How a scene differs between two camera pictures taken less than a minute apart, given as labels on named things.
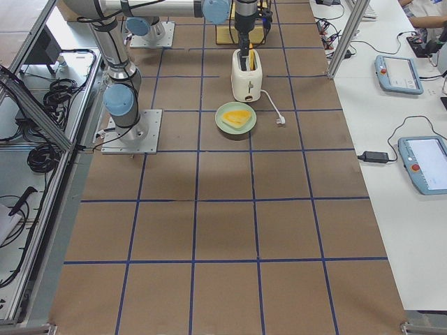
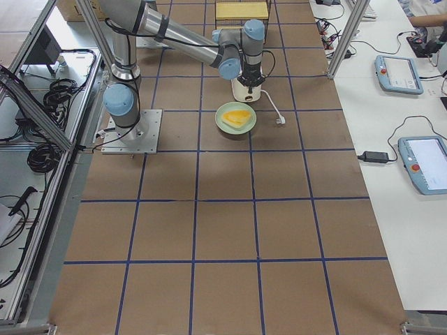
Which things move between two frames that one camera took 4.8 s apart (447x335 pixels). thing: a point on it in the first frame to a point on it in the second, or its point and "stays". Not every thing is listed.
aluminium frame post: x=357 y=17 stays
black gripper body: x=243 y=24 to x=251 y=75
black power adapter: x=374 y=156 stays
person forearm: x=428 y=21 stays
